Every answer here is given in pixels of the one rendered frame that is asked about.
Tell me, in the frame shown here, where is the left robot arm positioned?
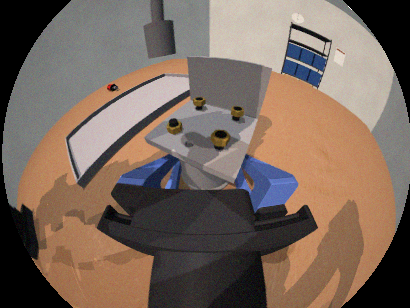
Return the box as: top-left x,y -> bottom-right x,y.
9,204 -> 30,255

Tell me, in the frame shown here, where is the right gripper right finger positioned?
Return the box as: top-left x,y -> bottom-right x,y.
235,154 -> 298,213

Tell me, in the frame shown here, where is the grey l-shaped bracket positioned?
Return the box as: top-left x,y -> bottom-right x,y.
144,56 -> 272,184

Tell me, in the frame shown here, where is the brass hex nut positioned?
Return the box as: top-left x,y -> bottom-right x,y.
211,130 -> 230,147
231,106 -> 244,117
193,97 -> 206,106
167,120 -> 182,134

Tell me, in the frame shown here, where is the grey cylinder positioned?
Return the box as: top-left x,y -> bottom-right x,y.
169,118 -> 230,190

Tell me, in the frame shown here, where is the dark blue electric nut driver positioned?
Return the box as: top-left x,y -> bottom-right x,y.
143,0 -> 176,59

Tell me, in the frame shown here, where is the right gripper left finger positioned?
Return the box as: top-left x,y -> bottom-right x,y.
116,154 -> 181,189

